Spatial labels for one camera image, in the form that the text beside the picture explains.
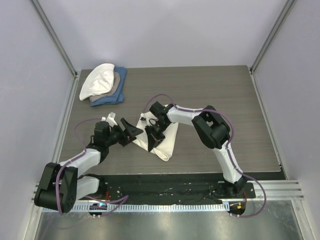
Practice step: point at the aluminium frame post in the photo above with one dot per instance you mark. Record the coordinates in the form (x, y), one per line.
(285, 11)
(53, 36)

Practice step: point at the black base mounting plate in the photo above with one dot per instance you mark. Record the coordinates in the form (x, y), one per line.
(170, 189)

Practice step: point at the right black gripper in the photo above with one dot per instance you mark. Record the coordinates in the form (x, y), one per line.
(153, 140)

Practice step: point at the white folded cloth on pile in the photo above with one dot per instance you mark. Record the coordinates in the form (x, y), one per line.
(99, 81)

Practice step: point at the white slotted cable duct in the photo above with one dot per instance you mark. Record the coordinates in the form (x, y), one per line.
(131, 208)

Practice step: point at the blue checkered cloth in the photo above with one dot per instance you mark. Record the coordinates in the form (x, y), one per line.
(118, 96)

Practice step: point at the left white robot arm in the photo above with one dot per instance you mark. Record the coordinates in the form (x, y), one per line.
(62, 184)

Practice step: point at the grey cloth in pile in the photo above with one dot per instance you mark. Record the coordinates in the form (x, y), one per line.
(116, 83)

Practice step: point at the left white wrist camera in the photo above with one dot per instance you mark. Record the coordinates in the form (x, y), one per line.
(110, 119)

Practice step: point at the right aluminium frame post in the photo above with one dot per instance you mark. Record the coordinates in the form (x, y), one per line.
(285, 11)

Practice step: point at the white cloth napkin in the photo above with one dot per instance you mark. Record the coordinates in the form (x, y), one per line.
(165, 150)

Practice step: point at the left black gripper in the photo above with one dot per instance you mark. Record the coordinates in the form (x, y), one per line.
(131, 132)

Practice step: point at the left aluminium frame post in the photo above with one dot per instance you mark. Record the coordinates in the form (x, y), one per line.
(53, 36)

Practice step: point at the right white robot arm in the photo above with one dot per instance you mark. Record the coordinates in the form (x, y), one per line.
(214, 132)

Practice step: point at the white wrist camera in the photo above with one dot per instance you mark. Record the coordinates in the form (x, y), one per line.
(110, 119)
(143, 118)

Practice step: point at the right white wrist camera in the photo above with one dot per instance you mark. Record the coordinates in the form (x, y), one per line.
(143, 118)

